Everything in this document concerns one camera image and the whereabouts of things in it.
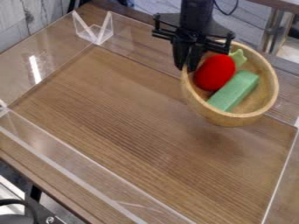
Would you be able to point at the clear acrylic tray wall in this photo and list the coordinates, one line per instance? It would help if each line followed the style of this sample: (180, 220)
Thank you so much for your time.
(96, 194)

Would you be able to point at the red fruit with green leaf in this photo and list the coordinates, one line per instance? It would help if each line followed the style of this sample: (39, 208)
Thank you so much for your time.
(218, 69)

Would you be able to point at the metal frame in background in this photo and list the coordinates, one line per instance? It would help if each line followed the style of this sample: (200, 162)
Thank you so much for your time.
(278, 27)

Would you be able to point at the green rectangular block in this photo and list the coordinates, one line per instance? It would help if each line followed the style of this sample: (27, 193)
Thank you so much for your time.
(232, 93)

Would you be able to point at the wooden bowl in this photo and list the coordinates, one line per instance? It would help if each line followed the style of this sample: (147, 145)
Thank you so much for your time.
(255, 104)

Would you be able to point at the black table leg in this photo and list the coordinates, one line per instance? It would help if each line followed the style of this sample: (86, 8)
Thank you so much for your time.
(35, 193)

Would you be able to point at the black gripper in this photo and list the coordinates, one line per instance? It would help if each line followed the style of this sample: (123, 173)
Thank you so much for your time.
(192, 32)

